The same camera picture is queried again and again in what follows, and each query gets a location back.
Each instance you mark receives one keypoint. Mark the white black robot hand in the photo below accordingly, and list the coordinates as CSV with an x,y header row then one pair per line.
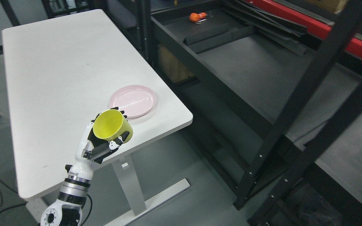
x,y
91,152

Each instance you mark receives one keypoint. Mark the yellow plastic cup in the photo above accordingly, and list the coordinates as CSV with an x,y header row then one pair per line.
x,y
111,124

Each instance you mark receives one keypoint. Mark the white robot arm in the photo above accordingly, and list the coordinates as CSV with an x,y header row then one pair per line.
x,y
67,209

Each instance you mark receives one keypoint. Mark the orange toy on shelf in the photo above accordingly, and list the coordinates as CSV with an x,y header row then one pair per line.
x,y
196,17

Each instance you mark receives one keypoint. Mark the black metal shelf rack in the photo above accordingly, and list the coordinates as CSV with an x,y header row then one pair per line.
x,y
277,111

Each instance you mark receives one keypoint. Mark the pink plastic plate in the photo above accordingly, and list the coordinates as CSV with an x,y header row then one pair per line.
x,y
135,100

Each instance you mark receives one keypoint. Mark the white table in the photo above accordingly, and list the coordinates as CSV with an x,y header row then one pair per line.
x,y
60,73

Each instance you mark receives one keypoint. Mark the red metal beam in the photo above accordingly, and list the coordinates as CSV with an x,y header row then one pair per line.
x,y
314,27

